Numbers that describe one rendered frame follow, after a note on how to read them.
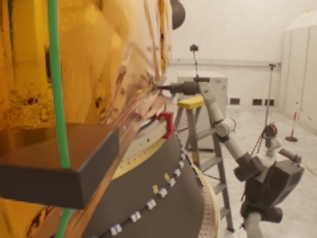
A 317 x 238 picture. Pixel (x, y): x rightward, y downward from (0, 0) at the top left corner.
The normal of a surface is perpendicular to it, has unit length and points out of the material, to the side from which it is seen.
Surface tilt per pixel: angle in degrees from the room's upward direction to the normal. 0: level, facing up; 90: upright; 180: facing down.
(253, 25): 90
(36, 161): 0
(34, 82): 91
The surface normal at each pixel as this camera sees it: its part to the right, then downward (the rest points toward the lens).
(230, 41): -0.07, 0.29
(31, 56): 0.72, 0.22
